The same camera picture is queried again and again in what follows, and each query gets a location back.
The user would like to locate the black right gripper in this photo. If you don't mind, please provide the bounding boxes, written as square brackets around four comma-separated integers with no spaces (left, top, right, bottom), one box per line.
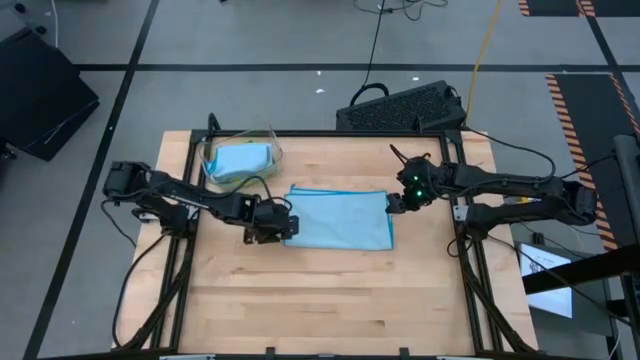
[385,144,436,215]

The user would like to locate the clear plastic bin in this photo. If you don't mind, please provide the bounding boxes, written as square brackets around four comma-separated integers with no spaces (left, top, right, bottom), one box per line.
[198,128,285,194]

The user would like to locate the black perforated computer case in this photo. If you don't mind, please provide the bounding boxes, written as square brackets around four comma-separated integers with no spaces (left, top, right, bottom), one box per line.
[335,79,469,133]

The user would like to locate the black diagonal beam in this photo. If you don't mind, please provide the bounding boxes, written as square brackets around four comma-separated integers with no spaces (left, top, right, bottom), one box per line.
[522,243,640,296]

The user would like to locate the black mat orange striped edges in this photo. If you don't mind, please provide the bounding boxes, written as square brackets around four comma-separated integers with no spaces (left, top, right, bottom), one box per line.
[584,0,640,18]
[517,0,587,18]
[544,72,640,252]

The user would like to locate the large black floor case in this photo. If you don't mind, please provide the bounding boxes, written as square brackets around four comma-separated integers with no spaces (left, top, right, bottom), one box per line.
[0,27,101,163]

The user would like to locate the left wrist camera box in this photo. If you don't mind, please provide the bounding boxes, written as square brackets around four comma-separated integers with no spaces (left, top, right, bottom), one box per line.
[254,198,293,226]

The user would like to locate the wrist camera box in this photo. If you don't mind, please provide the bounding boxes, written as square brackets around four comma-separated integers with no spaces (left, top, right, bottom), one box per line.
[254,198,293,226]
[407,157,439,189]

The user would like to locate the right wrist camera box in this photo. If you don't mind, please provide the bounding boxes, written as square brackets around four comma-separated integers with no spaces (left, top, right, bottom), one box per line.
[407,157,439,189]

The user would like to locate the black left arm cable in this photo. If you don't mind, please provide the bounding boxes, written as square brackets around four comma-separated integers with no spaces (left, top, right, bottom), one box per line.
[197,174,294,211]

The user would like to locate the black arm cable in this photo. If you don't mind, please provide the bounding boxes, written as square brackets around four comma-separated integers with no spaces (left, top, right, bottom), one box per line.
[462,127,558,186]
[197,174,294,211]

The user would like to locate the small black cable loop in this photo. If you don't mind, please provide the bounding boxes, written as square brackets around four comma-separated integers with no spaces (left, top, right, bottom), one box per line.
[445,233,474,259]

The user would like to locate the black table edge rail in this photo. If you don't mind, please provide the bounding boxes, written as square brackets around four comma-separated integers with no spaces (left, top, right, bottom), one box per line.
[39,349,601,360]
[189,128,464,140]

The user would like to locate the black case cable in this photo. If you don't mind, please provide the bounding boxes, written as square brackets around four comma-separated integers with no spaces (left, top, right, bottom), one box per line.
[446,84,470,127]

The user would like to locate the thin black floor cable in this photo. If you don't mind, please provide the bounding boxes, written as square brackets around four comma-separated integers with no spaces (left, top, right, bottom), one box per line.
[484,232,626,331]

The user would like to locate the thick black cable loop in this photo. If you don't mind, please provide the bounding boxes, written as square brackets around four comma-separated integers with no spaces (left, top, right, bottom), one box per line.
[348,81,391,107]

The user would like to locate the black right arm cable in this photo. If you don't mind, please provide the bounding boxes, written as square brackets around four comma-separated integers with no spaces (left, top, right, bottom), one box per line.
[462,127,558,186]

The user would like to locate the thin black hanging cable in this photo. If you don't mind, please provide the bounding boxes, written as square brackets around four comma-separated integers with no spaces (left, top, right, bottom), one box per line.
[360,0,387,89]

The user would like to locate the thin black elbow cable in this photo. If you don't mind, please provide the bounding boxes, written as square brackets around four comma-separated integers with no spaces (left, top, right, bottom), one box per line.
[99,198,139,250]

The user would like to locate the black base cable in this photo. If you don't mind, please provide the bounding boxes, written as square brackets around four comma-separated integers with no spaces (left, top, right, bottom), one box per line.
[110,230,171,350]

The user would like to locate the yellow hanging strap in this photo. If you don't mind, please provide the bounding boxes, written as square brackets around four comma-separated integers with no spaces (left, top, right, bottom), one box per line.
[463,0,504,126]

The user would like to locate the tangled thin black cable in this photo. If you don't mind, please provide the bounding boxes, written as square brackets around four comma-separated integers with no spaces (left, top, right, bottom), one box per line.
[353,0,450,22]

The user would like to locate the thin black taut cable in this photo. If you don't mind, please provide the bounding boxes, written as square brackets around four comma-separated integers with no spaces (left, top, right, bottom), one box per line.
[559,153,619,180]

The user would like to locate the black stand frame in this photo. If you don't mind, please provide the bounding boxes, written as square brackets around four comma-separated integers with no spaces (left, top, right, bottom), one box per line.
[607,272,640,360]

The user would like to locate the thin white floor cable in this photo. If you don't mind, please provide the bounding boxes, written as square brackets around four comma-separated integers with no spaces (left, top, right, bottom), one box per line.
[49,0,61,50]

